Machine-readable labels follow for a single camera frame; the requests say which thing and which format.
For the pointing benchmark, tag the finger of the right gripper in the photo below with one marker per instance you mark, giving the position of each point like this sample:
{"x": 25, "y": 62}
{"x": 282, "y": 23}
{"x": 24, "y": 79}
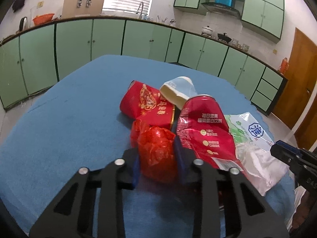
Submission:
{"x": 287, "y": 151}

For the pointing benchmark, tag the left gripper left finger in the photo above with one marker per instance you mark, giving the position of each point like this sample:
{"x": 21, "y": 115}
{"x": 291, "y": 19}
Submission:
{"x": 88, "y": 194}

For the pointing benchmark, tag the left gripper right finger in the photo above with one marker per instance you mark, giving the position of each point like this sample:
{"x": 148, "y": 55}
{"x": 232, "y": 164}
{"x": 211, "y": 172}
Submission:
{"x": 247, "y": 214}

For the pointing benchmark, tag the green white plastic bag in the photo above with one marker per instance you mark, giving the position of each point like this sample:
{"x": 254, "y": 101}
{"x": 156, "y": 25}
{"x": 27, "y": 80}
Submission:
{"x": 252, "y": 145}

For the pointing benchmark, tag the red crushed can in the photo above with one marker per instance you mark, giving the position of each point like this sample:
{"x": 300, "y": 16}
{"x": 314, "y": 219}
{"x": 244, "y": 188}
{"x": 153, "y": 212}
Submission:
{"x": 203, "y": 128}

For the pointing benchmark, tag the red plastic wrapper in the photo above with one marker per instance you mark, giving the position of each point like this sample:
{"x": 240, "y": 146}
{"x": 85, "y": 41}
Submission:
{"x": 155, "y": 146}

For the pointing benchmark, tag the blue white paper cup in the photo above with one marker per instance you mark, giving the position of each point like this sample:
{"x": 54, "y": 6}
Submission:
{"x": 178, "y": 91}

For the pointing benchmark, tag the red gold box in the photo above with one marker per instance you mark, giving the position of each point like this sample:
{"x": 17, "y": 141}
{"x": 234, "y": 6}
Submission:
{"x": 143, "y": 102}

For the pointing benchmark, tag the wooden door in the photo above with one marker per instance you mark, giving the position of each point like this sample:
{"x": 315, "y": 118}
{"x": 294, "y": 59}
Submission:
{"x": 301, "y": 79}
{"x": 306, "y": 133}

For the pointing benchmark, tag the orange thermos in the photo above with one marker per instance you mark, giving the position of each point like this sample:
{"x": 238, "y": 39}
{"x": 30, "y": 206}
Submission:
{"x": 284, "y": 66}

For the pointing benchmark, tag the black wok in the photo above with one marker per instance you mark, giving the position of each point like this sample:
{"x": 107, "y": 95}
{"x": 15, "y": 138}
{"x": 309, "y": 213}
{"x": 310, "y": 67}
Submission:
{"x": 224, "y": 37}

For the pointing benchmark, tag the green upper cabinets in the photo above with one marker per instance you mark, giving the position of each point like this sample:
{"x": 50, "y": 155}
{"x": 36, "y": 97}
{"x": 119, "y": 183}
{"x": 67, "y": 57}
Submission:
{"x": 265, "y": 17}

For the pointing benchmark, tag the green cabinets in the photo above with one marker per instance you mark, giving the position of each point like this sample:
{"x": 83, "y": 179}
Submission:
{"x": 34, "y": 60}
{"x": 265, "y": 17}

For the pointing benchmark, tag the white pot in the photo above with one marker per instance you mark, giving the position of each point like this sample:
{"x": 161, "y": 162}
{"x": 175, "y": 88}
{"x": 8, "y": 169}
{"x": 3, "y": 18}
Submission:
{"x": 207, "y": 31}

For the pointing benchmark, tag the green lower cabinets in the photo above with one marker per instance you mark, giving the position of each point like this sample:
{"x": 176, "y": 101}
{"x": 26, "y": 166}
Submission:
{"x": 34, "y": 60}

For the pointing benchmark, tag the range hood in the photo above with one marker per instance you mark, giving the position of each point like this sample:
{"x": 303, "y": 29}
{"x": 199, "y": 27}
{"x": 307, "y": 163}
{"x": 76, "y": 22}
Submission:
{"x": 213, "y": 7}

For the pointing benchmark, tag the steel kettle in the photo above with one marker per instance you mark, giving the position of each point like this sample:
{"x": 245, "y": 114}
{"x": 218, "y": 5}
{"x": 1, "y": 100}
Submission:
{"x": 23, "y": 24}

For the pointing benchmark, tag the orange basin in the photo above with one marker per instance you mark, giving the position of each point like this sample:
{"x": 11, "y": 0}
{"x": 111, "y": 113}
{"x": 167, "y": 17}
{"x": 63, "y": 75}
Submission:
{"x": 42, "y": 19}

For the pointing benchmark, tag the sink faucet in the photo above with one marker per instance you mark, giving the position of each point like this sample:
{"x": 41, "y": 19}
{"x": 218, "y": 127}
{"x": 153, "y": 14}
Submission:
{"x": 140, "y": 11}

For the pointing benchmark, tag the cardboard box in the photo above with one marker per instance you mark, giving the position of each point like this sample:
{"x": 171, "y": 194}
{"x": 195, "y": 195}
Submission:
{"x": 81, "y": 8}

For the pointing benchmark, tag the dark hanging cloth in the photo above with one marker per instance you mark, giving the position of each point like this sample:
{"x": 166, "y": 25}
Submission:
{"x": 17, "y": 5}

